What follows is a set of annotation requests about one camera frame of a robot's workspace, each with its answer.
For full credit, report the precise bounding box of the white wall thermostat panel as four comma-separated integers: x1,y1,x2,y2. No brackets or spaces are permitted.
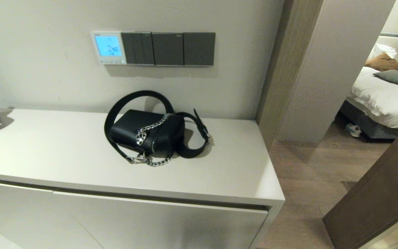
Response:
90,31,127,65

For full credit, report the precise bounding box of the white cabinet door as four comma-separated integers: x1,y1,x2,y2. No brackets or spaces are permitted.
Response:
53,191,268,249
0,180,103,249

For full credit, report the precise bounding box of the white cabinet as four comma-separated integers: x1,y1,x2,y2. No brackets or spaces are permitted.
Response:
0,108,286,249

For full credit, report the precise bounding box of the light shoe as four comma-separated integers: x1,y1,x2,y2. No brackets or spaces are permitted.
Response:
345,123,362,138

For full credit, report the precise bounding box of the bed with white duvet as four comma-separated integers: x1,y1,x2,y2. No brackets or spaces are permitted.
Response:
339,65,398,140

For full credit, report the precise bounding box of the dark brown wooden door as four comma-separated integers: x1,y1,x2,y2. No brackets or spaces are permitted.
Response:
323,111,398,249

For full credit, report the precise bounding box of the brown cushion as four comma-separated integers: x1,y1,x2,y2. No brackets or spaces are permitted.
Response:
365,53,398,72

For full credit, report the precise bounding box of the grey checkered pillow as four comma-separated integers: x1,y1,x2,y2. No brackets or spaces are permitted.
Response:
373,70,398,86

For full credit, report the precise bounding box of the white pillow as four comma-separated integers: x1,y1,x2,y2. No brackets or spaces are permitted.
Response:
368,36,398,64

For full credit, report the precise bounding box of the black handbag with silver chain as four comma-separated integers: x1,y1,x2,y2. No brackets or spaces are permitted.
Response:
104,90,210,167

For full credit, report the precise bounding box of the grey single rocker wall switch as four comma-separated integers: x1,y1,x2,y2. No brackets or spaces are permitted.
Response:
152,33,184,66
183,33,216,66

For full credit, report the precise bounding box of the dark grey switch panel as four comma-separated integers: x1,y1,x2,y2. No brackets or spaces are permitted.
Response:
121,32,155,66

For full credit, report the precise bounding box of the wooden door frame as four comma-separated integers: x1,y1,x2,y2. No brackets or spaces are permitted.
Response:
256,0,324,150

